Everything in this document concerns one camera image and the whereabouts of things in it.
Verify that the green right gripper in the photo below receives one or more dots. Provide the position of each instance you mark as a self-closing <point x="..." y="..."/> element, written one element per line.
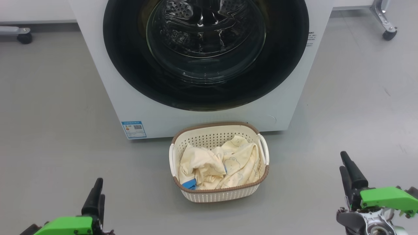
<point x="388" y="199"/>

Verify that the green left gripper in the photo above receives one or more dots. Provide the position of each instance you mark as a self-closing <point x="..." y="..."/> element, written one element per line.
<point x="68" y="226"/>

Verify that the cream garment with blue tag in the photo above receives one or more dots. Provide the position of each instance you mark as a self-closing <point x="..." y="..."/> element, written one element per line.
<point x="196" y="163"/>

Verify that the cream bear print garment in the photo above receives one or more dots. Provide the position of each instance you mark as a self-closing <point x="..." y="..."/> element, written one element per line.
<point x="240" y="163"/>

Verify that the black round glass washer door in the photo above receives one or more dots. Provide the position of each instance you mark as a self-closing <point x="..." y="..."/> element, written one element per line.
<point x="130" y="65"/>

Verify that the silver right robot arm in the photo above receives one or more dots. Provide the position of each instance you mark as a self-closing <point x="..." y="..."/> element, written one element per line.
<point x="365" y="223"/>

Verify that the white front-load washing machine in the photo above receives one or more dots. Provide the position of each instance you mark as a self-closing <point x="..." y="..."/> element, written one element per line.
<point x="98" y="81"/>

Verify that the blue energy label sticker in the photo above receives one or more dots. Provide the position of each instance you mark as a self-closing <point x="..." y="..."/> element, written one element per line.
<point x="134" y="130"/>

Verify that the cream perforated laundry basket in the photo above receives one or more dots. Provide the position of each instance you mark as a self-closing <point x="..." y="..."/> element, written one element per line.
<point x="212" y="195"/>

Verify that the small black text warning label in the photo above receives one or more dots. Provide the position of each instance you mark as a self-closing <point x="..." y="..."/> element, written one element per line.
<point x="311" y="39"/>

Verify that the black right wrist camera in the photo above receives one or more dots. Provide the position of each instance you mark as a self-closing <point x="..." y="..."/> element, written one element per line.
<point x="413" y="192"/>

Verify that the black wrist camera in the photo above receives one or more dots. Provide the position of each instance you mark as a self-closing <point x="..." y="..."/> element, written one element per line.
<point x="31" y="230"/>
<point x="413" y="192"/>

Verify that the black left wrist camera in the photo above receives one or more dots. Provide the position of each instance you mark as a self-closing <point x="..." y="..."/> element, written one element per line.
<point x="31" y="230"/>

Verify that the grey frame leg with caster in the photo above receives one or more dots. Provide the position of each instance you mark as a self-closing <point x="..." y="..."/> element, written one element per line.
<point x="385" y="23"/>
<point x="14" y="31"/>

